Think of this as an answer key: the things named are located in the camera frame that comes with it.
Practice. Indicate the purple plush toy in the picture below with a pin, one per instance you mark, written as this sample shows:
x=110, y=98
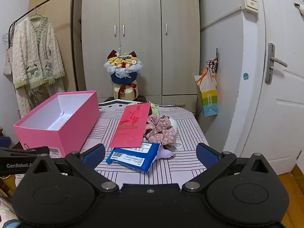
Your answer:
x=163, y=153

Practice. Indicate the black clothes rack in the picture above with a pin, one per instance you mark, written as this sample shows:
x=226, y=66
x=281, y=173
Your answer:
x=75, y=40

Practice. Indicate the white door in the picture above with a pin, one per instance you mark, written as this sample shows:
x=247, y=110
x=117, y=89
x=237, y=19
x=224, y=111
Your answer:
x=285, y=111

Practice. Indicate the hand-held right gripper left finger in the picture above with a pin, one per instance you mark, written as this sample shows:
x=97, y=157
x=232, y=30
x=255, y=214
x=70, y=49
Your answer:
x=95, y=155

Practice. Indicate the pink cardboard box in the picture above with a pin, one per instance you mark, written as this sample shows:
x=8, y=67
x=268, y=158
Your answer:
x=40, y=135

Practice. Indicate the blue round sticker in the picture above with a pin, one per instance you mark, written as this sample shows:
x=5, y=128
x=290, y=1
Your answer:
x=245, y=76

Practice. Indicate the blue wet wipes packet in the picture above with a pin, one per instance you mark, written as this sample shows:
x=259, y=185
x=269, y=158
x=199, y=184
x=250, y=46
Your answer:
x=133, y=158

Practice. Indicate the red envelope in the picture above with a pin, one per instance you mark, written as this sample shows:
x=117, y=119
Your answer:
x=130, y=128

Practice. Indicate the wooden board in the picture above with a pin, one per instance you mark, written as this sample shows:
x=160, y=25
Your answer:
x=61, y=11

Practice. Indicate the striped sheet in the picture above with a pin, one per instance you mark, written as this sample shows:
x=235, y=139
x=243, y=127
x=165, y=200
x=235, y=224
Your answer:
x=180, y=133

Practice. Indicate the flower bouquet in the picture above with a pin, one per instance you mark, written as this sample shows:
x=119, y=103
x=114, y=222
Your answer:
x=123, y=76

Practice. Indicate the white tote bag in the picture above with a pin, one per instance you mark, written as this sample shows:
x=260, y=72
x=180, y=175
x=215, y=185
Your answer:
x=7, y=64

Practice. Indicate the beige wardrobe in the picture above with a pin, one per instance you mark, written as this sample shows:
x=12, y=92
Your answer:
x=142, y=40

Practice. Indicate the colourful paper bag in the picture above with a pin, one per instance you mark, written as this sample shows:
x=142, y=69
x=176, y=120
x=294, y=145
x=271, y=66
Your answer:
x=209, y=99

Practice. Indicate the white face mask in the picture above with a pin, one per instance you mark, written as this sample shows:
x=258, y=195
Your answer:
x=174, y=123

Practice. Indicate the beige wall box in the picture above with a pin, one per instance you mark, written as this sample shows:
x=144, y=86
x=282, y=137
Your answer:
x=249, y=3

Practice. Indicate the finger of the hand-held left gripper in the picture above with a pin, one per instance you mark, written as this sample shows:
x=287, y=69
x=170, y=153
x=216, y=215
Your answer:
x=19, y=152
x=4, y=142

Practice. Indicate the cream and green cardigan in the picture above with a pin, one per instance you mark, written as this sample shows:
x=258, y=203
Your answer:
x=35, y=52

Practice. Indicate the pink floral cloth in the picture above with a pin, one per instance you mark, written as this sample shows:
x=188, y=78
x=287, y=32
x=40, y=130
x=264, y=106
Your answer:
x=161, y=130

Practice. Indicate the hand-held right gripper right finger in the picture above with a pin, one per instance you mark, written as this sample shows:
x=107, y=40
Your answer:
x=206, y=155

